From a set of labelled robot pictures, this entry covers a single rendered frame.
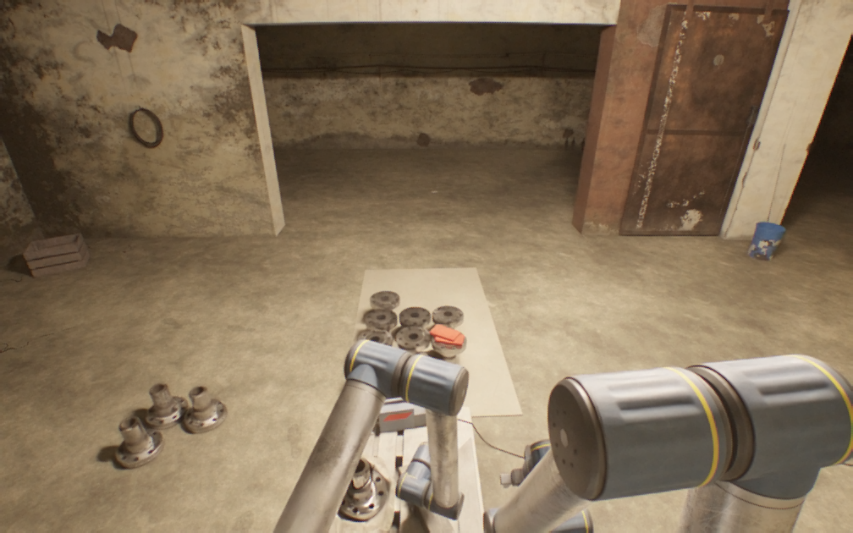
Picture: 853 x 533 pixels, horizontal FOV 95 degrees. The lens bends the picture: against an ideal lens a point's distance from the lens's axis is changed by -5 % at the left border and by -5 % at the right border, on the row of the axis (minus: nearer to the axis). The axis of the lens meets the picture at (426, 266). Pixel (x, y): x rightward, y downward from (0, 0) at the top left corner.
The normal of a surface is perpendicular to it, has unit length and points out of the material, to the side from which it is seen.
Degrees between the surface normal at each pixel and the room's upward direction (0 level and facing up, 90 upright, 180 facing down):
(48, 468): 0
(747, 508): 83
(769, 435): 56
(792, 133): 90
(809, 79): 90
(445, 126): 90
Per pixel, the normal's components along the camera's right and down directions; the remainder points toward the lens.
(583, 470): -0.97, 0.10
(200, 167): 0.00, 0.46
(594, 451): -0.59, -0.11
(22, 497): 0.00, -0.89
